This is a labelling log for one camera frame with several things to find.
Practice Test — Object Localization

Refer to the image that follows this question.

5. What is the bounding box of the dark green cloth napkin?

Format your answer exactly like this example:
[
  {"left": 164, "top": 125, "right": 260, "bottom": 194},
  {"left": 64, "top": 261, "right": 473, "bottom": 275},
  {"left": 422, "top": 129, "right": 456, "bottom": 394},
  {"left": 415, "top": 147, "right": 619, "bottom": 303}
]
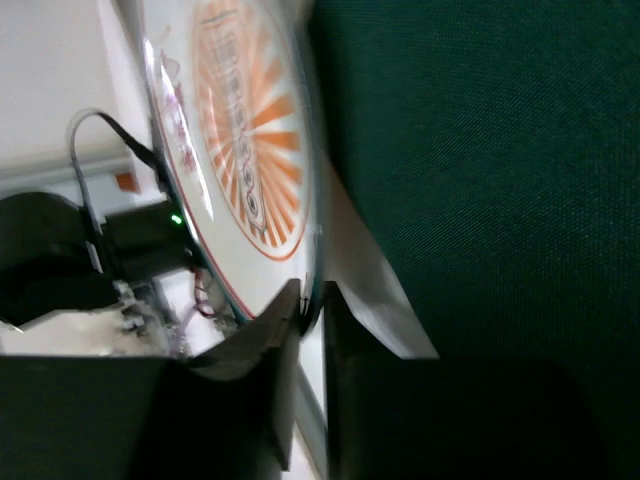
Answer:
[{"left": 309, "top": 1, "right": 639, "bottom": 479}]

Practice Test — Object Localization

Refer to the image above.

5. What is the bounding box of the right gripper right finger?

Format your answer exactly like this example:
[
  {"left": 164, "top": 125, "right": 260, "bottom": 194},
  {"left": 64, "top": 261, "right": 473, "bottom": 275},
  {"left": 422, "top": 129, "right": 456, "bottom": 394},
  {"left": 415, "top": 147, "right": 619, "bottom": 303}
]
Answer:
[{"left": 323, "top": 282, "right": 639, "bottom": 479}]

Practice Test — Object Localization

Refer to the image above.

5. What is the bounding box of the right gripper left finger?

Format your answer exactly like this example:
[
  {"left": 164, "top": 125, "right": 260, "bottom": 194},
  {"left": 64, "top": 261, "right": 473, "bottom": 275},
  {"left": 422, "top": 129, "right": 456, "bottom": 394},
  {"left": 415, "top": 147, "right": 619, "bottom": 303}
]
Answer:
[{"left": 1, "top": 279, "right": 300, "bottom": 479}]

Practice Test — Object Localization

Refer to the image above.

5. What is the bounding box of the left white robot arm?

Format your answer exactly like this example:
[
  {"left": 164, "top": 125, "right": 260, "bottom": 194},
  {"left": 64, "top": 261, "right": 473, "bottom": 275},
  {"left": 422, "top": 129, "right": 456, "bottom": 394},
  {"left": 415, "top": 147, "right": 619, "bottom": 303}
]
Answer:
[{"left": 1, "top": 192, "right": 194, "bottom": 328}]

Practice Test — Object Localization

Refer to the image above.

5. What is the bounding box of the orange sunburst patterned plate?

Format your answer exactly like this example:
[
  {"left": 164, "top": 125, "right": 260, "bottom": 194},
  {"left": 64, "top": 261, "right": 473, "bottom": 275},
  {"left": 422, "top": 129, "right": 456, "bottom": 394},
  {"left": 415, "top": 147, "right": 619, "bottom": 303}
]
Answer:
[{"left": 137, "top": 1, "right": 323, "bottom": 322}]

